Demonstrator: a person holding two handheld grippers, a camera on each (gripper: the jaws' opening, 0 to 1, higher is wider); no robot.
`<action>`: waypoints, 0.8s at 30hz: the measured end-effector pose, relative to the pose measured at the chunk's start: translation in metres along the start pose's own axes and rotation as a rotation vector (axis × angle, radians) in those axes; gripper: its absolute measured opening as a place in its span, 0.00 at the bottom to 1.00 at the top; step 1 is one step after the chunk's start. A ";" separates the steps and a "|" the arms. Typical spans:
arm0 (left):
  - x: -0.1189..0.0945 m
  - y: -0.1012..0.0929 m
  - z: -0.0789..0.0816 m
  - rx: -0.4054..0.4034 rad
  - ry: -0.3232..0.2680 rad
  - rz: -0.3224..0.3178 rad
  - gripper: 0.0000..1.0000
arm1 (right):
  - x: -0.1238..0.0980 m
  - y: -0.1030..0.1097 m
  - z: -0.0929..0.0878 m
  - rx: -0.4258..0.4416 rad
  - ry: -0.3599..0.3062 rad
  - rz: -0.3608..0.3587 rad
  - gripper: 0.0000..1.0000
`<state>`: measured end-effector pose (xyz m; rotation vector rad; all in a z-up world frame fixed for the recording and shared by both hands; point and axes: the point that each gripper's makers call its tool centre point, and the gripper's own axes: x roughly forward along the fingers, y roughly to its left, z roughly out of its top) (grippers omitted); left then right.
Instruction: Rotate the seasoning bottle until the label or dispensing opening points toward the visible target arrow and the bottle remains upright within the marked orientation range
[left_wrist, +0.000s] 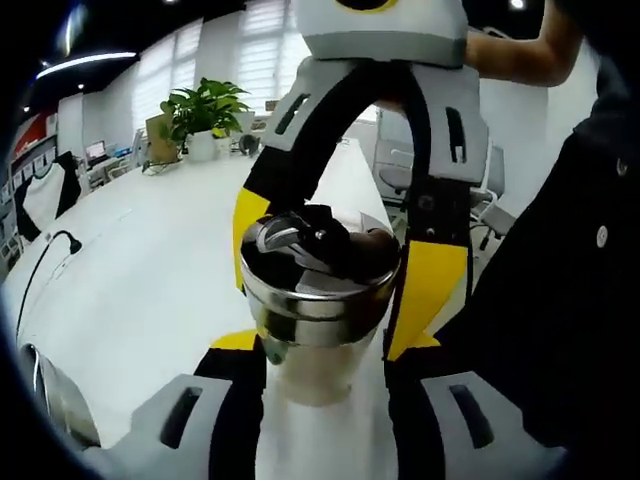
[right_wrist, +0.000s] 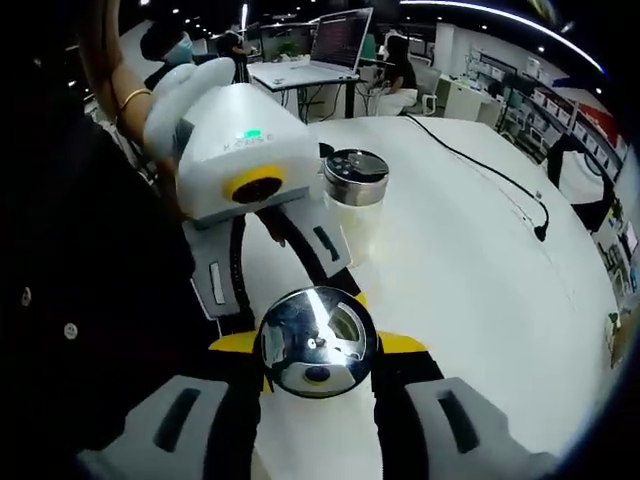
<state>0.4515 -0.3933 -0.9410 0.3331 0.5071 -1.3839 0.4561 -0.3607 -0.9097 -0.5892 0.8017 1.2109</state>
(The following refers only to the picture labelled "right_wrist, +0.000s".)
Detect black power cable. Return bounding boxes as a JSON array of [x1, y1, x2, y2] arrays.
[[403, 113, 551, 245]]

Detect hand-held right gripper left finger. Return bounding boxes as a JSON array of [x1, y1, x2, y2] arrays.
[[77, 328, 264, 480]]

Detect small glass seasoning bottle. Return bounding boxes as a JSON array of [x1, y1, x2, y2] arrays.
[[253, 284, 380, 400]]

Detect open silver laptop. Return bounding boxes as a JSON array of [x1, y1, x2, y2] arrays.
[[269, 6, 376, 84]]

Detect white office desk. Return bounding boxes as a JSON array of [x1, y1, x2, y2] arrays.
[[246, 61, 363, 125]]

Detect gold bracelet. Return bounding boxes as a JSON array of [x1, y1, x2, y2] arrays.
[[118, 88, 153, 111]]

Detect white office chair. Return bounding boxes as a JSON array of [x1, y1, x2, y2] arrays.
[[413, 66, 445, 115]]

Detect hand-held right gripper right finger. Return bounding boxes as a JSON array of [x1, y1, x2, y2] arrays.
[[372, 328, 556, 480]]

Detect person's left hand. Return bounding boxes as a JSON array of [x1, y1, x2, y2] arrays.
[[157, 155, 183, 217]]

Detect storage shelf with white bins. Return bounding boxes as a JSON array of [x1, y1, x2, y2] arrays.
[[464, 43, 627, 169]]

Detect white cabinet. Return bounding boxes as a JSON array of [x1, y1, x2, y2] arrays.
[[436, 78, 502, 125]]

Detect ceiling light strip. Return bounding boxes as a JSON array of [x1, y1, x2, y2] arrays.
[[399, 0, 605, 72]]

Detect black and white shirt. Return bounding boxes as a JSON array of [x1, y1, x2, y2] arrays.
[[546, 133, 617, 232]]

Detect tall seasoning bottle white contents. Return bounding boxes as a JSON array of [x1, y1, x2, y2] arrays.
[[322, 148, 391, 269]]

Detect person's dark shirt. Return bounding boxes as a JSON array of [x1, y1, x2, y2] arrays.
[[0, 99, 221, 451]]

